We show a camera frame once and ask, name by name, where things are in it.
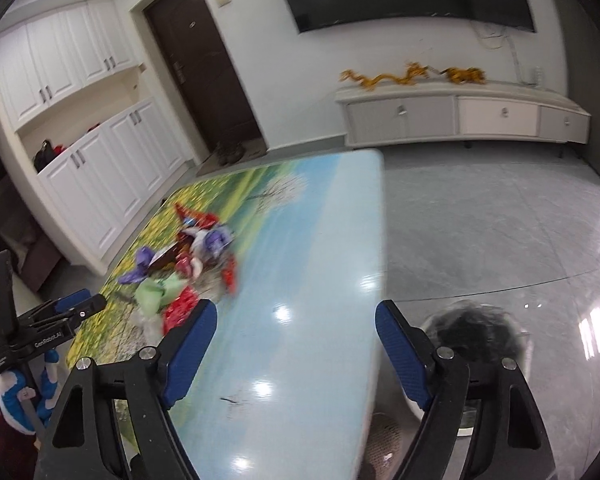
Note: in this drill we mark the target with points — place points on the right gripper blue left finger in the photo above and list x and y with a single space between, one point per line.
183 349

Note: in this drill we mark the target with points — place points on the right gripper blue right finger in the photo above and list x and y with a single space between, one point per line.
408 350

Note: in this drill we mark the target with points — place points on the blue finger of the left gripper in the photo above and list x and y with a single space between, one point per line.
68 302

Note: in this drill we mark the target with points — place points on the brown chocolate wrapper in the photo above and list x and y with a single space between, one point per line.
176 257

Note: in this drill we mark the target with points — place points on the purple wrapper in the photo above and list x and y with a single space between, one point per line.
142 262
217 240

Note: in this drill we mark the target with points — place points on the red snack bag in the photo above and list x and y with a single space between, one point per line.
191 218

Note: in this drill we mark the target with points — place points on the black-lined trash bin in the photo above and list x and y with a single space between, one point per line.
480 333

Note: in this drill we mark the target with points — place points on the blue white gloved hand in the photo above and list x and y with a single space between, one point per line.
16 397

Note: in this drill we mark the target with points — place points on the red foil wrapper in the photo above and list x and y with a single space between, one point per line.
177 312

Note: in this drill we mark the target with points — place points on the green plastic wrapper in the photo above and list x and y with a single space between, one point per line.
153 295

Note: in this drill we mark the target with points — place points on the pink white wrapper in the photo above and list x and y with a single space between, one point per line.
192 265

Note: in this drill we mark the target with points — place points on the landscape print table mat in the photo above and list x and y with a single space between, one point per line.
286 388

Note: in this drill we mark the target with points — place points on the white lower cabinets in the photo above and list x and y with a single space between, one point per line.
100 182

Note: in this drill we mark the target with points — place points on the white cabinets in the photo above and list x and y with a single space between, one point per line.
50 57
100 182

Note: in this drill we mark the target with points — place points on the black bag on shelf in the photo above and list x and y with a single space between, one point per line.
44 156

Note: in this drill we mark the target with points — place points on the dark shoes pair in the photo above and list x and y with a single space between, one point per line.
229 154

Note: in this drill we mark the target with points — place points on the white upper cabinets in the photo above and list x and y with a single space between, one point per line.
50 57

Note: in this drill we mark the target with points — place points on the white TV cabinet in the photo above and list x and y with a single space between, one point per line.
440 111

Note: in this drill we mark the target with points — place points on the golden dragon ornament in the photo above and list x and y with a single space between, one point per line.
411 73

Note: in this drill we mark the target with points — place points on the golden lion ornament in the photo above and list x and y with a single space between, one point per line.
470 75

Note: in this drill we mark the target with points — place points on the dark brown door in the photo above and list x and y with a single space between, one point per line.
194 50

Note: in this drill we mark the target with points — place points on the white power strip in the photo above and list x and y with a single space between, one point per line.
538 77

